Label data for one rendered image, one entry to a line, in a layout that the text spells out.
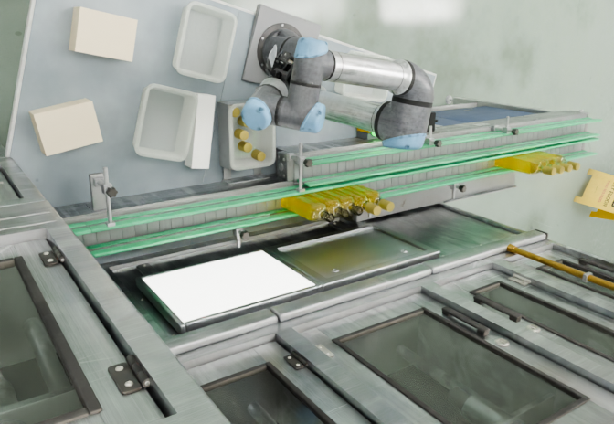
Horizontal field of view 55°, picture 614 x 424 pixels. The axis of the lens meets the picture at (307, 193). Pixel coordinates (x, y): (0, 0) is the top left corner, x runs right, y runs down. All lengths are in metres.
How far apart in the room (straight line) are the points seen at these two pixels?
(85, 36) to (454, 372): 1.30
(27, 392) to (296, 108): 0.90
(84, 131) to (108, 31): 0.29
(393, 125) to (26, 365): 1.18
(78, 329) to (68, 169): 1.09
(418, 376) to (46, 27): 1.35
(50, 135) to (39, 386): 1.12
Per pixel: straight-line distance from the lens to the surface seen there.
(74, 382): 0.74
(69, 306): 0.92
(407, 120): 1.66
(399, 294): 1.74
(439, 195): 2.58
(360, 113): 1.76
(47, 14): 1.85
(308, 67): 1.41
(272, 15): 2.08
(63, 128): 1.80
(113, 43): 1.81
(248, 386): 1.37
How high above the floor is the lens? 2.57
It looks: 53 degrees down
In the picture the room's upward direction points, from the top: 113 degrees clockwise
